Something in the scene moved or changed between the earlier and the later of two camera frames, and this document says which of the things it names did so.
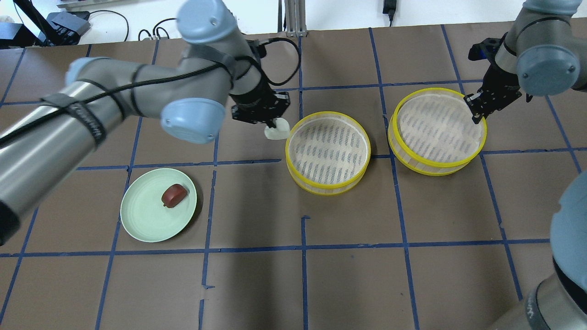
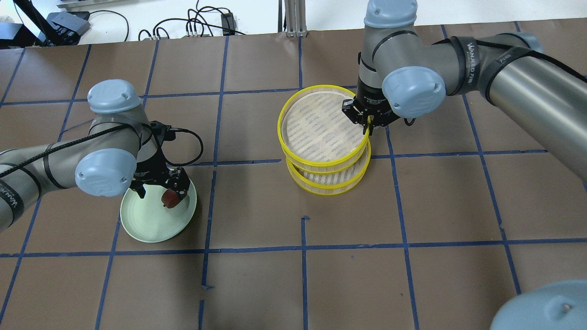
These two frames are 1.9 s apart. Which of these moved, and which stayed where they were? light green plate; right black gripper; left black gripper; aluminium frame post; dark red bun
Moved: right black gripper; left black gripper
Stayed: light green plate; dark red bun; aluminium frame post
